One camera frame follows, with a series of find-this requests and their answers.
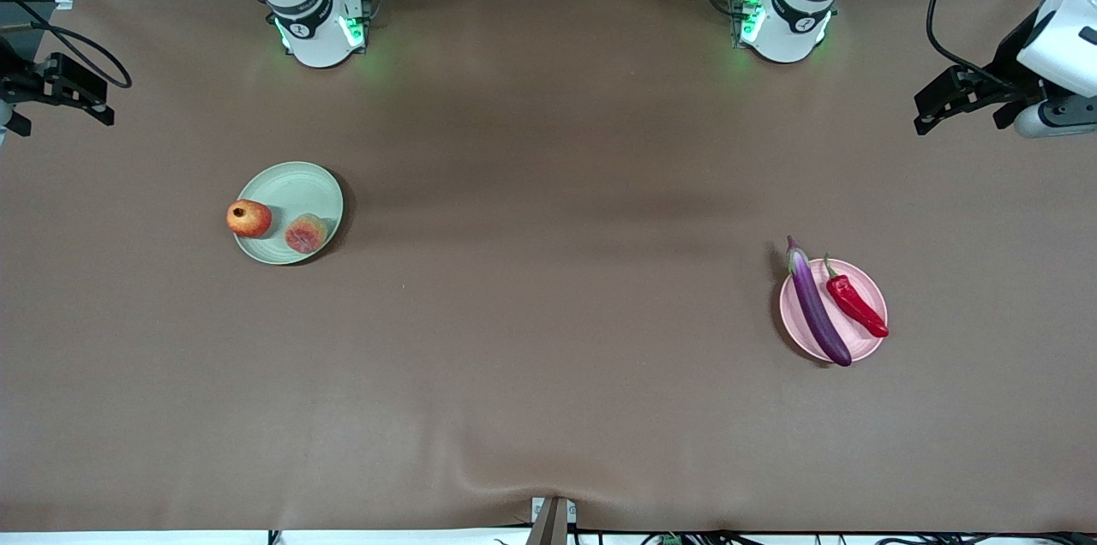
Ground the red chili pepper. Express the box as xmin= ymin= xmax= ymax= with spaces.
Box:
xmin=823 ymin=252 xmax=890 ymax=338

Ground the long purple eggplant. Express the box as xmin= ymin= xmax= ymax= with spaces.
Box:
xmin=786 ymin=236 xmax=854 ymax=368

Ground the brown table cloth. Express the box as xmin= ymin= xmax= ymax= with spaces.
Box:
xmin=0 ymin=0 xmax=1097 ymax=533

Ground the yellow pink peach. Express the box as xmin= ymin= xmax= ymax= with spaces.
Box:
xmin=284 ymin=213 xmax=330 ymax=255

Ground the red apple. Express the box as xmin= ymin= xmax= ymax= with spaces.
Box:
xmin=225 ymin=199 xmax=273 ymax=239

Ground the pale green round plate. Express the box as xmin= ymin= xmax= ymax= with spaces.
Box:
xmin=232 ymin=161 xmax=345 ymax=266

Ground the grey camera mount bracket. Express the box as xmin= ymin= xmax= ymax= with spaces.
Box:
xmin=527 ymin=496 xmax=577 ymax=545

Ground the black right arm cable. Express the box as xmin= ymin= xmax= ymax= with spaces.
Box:
xmin=0 ymin=0 xmax=134 ymax=90

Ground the pink round plate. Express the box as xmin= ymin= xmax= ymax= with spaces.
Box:
xmin=779 ymin=258 xmax=890 ymax=364

